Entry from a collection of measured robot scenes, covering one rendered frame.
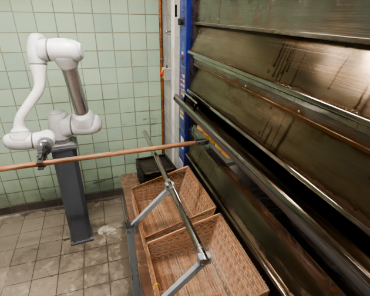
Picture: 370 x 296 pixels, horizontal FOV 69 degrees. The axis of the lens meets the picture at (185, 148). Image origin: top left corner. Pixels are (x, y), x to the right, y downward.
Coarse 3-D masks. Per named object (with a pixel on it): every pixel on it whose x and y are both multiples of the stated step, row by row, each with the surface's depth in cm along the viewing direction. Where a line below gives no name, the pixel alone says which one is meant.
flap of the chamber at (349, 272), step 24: (216, 120) 157; (240, 144) 127; (240, 168) 108; (264, 168) 107; (264, 192) 93; (288, 192) 92; (312, 192) 97; (288, 216) 82; (312, 216) 81; (336, 216) 84; (312, 240) 73; (336, 240) 72; (360, 240) 75; (336, 264) 66; (360, 288) 61
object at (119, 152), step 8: (168, 144) 169; (176, 144) 170; (184, 144) 172; (192, 144) 174; (112, 152) 159; (120, 152) 160; (128, 152) 161; (136, 152) 163; (48, 160) 149; (56, 160) 150; (64, 160) 151; (72, 160) 152; (80, 160) 154; (0, 168) 142; (8, 168) 143; (16, 168) 144; (24, 168) 146
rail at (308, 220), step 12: (192, 108) 163; (204, 120) 144; (216, 132) 129; (228, 144) 118; (240, 156) 108; (252, 168) 101; (264, 180) 94; (276, 192) 88; (288, 204) 82; (300, 216) 78; (312, 228) 74; (324, 240) 70; (336, 252) 67; (348, 252) 65; (348, 264) 63; (360, 264) 62; (360, 276) 61
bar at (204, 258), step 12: (144, 132) 195; (156, 156) 163; (168, 180) 140; (168, 192) 139; (156, 204) 140; (180, 204) 122; (144, 216) 141; (132, 228) 141; (192, 228) 109; (132, 240) 144; (192, 240) 105; (132, 252) 148; (204, 252) 98; (132, 264) 152; (204, 264) 97; (132, 276) 156; (192, 276) 99; (132, 288) 166; (180, 288) 100
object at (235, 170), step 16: (192, 128) 206; (208, 144) 178; (240, 176) 143; (256, 192) 131; (272, 208) 120; (288, 224) 111; (288, 240) 108; (304, 240) 103; (304, 256) 100; (320, 256) 97; (320, 272) 93; (336, 272) 91; (336, 288) 87; (352, 288) 85
